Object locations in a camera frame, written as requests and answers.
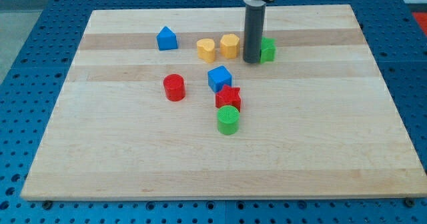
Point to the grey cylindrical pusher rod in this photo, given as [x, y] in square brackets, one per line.
[253, 30]

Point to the blue cube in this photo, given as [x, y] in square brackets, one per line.
[218, 77]

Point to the yellow heart block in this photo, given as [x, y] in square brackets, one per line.
[206, 50]

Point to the green star block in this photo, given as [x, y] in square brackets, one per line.
[268, 50]

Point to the yellow hexagon block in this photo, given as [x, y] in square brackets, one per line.
[230, 46]

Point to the red star block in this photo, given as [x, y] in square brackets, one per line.
[228, 96]

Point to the blue pentagon block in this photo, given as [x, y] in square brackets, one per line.
[166, 39]

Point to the green cylinder block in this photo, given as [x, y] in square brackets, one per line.
[228, 120]

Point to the red cylinder block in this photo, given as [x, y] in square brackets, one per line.
[174, 87]

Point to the wooden board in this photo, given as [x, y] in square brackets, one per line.
[318, 122]

